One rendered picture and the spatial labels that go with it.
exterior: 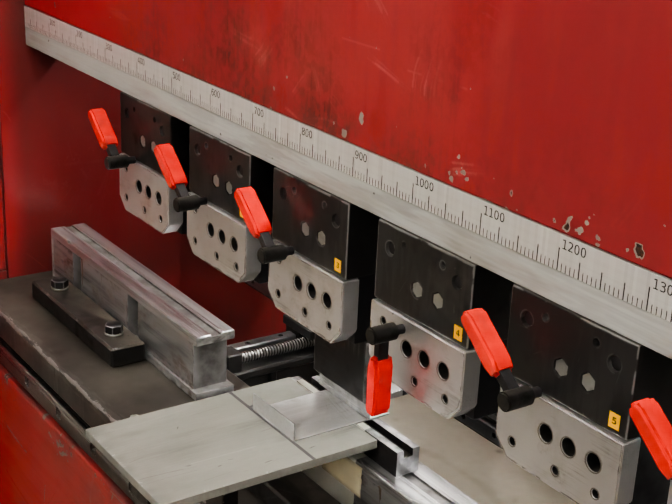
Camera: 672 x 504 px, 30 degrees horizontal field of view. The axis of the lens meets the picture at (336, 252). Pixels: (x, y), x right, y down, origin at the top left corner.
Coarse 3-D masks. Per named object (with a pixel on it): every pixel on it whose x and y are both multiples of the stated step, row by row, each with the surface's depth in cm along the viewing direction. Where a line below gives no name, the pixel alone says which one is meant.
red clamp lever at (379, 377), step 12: (384, 324) 123; (372, 336) 122; (384, 336) 122; (396, 336) 123; (384, 348) 123; (372, 360) 124; (384, 360) 124; (372, 372) 124; (384, 372) 124; (372, 384) 124; (384, 384) 124; (372, 396) 125; (384, 396) 125; (372, 408) 125; (384, 408) 125
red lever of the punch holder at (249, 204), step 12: (240, 192) 141; (252, 192) 141; (240, 204) 140; (252, 204) 140; (252, 216) 139; (264, 216) 140; (252, 228) 139; (264, 228) 139; (264, 240) 139; (264, 252) 137; (276, 252) 138; (288, 252) 139
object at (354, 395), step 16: (320, 352) 145; (336, 352) 142; (352, 352) 139; (368, 352) 137; (320, 368) 146; (336, 368) 143; (352, 368) 140; (320, 384) 148; (336, 384) 144; (352, 384) 140; (352, 400) 143; (368, 416) 140
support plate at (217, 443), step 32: (288, 384) 149; (160, 416) 140; (192, 416) 140; (224, 416) 140; (256, 416) 141; (128, 448) 133; (160, 448) 133; (192, 448) 133; (224, 448) 134; (256, 448) 134; (288, 448) 134; (320, 448) 134; (352, 448) 135; (128, 480) 128; (160, 480) 127; (192, 480) 127; (224, 480) 127; (256, 480) 129
